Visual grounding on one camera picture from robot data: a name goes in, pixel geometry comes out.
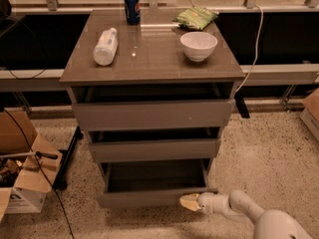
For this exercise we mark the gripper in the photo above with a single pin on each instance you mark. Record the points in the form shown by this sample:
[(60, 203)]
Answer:
[(208, 202)]

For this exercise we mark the grey drawer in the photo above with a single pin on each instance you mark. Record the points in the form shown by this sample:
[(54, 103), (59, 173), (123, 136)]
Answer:
[(153, 196), (155, 144), (154, 106)]

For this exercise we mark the metal window railing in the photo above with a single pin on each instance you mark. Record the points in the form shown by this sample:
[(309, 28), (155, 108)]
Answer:
[(279, 73)]

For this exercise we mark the black handled tool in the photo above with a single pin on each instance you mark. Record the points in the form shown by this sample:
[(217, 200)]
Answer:
[(24, 155)]

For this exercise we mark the clear plastic bottle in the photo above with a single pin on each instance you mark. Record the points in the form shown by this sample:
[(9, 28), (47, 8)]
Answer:
[(106, 48)]

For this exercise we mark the grey drawer cabinet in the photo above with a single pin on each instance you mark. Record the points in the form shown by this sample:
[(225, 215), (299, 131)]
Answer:
[(134, 45)]

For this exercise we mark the grey bottom drawer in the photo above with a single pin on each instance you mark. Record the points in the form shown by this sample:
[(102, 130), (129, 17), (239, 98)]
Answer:
[(153, 196)]

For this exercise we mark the grey top drawer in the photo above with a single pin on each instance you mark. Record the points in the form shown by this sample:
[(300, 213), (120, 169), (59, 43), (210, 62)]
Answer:
[(154, 106)]

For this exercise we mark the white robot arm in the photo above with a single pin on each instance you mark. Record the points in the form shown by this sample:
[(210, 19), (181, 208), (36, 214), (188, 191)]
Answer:
[(238, 206)]

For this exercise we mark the blue soda can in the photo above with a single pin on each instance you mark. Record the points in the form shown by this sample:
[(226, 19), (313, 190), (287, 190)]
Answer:
[(133, 11)]

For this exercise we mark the black stand leg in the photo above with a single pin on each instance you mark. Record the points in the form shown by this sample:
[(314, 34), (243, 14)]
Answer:
[(60, 182)]

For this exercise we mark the cardboard box right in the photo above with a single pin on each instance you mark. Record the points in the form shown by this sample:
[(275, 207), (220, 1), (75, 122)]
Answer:
[(310, 114)]

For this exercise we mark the open cardboard box left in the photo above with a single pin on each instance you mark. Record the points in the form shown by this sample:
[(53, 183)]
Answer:
[(25, 183)]

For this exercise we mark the green snack bag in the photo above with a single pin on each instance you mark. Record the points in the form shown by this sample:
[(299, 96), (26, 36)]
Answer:
[(195, 18)]

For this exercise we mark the white bowl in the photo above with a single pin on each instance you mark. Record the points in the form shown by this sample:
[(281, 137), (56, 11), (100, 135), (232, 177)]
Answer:
[(198, 46)]

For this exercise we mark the grey middle drawer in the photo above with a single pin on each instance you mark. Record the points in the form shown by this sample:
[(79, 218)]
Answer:
[(155, 144)]

